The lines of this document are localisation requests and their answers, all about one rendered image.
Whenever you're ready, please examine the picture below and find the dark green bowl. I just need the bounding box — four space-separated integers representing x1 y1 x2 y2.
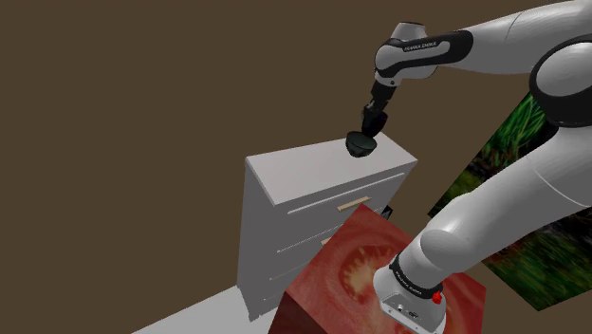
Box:
344 131 379 158

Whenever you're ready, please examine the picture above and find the grey chest of drawers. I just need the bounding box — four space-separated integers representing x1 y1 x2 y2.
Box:
235 131 418 323

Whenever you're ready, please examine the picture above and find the red tomato-patterned robot stand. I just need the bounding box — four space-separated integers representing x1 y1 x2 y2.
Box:
267 203 488 334

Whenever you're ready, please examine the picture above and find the green grass wall picture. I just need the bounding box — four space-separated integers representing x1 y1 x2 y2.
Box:
427 91 592 312

